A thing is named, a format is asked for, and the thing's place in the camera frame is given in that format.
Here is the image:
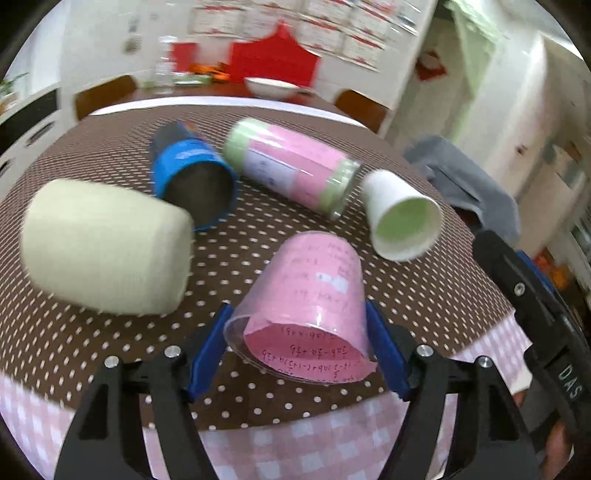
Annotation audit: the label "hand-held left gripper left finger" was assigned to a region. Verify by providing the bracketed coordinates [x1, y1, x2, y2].
[54, 302, 232, 480]

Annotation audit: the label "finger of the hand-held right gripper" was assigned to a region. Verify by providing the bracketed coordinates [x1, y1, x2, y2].
[472, 230, 588, 437]

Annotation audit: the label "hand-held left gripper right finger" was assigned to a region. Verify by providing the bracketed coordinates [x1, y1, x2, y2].
[366, 301, 539, 480]

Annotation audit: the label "clear cup with pink paper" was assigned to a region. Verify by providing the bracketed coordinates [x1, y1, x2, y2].
[224, 232, 379, 384]

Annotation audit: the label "white paper cup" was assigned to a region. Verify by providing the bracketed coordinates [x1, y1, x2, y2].
[360, 168, 443, 261]

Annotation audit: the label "cream cup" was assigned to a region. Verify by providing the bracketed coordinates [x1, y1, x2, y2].
[21, 179, 195, 317]

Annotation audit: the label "blue cup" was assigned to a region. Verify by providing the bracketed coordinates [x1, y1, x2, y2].
[148, 121, 241, 233]

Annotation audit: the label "person's right hand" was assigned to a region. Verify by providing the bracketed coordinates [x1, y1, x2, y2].
[545, 421, 578, 469]

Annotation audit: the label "grey cloth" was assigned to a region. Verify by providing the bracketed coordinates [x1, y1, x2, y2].
[404, 136, 522, 245]

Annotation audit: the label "brown polka dot tablecloth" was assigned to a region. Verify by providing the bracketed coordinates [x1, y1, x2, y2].
[0, 104, 518, 435]

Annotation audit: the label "pink checked tablecloth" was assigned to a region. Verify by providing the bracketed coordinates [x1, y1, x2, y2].
[0, 314, 536, 480]

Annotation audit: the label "green and pink clear cylinder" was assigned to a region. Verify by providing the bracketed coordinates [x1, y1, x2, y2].
[223, 117, 363, 219]

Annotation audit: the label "brown wooden chair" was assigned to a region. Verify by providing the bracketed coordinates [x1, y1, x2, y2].
[74, 76, 138, 121]
[334, 89, 391, 134]

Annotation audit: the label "light green curtain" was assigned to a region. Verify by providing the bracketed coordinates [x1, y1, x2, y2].
[449, 0, 511, 141]

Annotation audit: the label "dark wooden dining table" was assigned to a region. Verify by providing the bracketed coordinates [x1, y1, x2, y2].
[131, 82, 345, 112]

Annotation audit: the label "white bowl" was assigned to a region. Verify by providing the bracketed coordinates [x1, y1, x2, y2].
[244, 77, 301, 99]

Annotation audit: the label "orange food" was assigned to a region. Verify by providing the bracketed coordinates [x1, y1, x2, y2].
[193, 65, 230, 82]

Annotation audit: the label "white low cabinet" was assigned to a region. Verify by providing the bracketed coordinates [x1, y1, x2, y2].
[0, 87, 62, 190]

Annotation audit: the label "clear glass bottle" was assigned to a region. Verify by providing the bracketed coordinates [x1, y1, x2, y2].
[154, 39, 175, 89]

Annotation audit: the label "small red chair back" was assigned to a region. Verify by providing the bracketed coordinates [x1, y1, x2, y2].
[170, 41, 200, 75]

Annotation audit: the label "large red chair back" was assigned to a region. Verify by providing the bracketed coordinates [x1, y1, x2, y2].
[229, 23, 321, 89]

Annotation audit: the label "green potted plant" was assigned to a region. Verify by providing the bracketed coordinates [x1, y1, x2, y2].
[0, 73, 29, 114]

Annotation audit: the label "red wall ornament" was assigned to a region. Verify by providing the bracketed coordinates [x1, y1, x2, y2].
[416, 51, 447, 82]

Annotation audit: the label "wall posters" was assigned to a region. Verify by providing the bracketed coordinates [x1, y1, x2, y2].
[190, 0, 438, 71]

